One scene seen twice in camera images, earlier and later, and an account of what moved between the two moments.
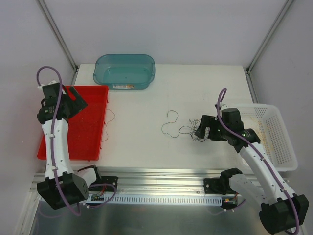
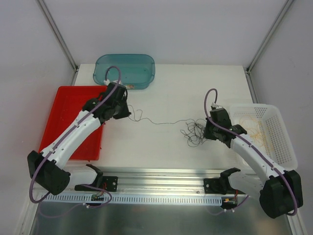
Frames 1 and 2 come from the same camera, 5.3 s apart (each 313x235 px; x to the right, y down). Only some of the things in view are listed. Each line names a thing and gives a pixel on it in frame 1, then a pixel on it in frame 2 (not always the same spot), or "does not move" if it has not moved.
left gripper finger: [79, 103] → [124, 112]
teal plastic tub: [124, 71] does not move
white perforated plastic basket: [266, 122] does not move
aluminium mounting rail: [160, 181] does not move
